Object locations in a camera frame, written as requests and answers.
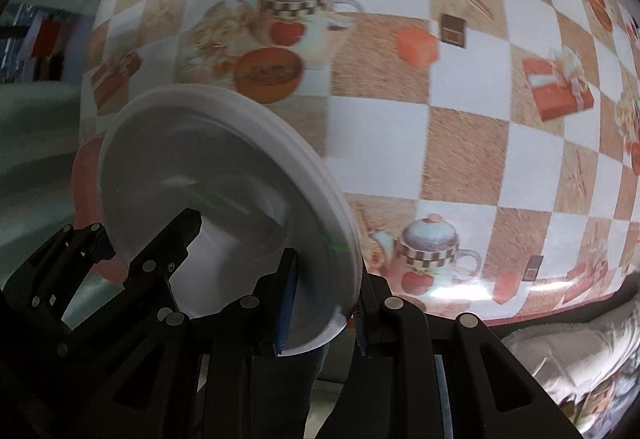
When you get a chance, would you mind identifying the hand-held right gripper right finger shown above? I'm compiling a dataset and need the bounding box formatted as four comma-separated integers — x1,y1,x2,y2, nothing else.
350,269,584,439

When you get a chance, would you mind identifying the white plate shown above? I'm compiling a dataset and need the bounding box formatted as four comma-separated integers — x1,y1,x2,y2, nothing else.
117,86,363,356

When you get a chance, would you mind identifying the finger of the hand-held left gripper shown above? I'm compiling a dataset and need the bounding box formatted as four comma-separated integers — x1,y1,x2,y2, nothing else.
57,207,203,370
0,222,115,350

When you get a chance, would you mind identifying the checkered printed tablecloth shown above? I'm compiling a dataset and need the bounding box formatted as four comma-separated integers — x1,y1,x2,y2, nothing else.
75,0,640,337

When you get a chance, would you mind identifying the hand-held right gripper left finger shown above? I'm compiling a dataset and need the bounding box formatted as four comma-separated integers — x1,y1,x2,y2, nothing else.
75,247,301,439

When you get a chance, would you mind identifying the pink plate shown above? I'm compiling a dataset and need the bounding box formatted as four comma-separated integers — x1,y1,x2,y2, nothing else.
71,136,128,287

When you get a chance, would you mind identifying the orange box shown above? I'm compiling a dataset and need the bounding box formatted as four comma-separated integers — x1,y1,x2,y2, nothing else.
31,18,65,60

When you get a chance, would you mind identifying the grey blanket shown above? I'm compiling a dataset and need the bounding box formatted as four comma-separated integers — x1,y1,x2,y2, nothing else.
500,286,640,415

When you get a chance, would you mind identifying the printed cloth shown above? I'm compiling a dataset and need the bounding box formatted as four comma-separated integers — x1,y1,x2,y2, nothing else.
565,359,633,430

